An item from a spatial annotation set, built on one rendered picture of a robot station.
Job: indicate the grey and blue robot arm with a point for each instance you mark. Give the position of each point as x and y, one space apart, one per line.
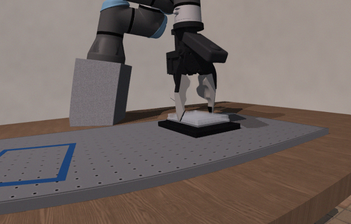
149 20

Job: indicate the blue tape outline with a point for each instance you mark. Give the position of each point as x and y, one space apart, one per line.
62 172

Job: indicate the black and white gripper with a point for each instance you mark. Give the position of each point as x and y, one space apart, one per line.
186 61

